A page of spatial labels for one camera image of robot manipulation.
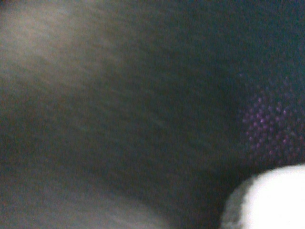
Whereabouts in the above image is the white sponge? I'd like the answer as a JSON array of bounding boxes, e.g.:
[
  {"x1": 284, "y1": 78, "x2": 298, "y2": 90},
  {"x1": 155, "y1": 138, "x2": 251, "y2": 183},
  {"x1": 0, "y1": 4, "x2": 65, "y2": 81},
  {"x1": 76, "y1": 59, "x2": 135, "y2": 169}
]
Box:
[{"x1": 220, "y1": 165, "x2": 305, "y2": 229}]

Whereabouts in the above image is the black frying pan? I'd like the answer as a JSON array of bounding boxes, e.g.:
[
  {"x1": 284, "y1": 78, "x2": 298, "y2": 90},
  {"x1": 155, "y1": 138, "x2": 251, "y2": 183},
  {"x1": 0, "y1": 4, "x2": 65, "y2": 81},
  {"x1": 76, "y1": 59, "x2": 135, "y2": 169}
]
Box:
[{"x1": 0, "y1": 0, "x2": 305, "y2": 229}]

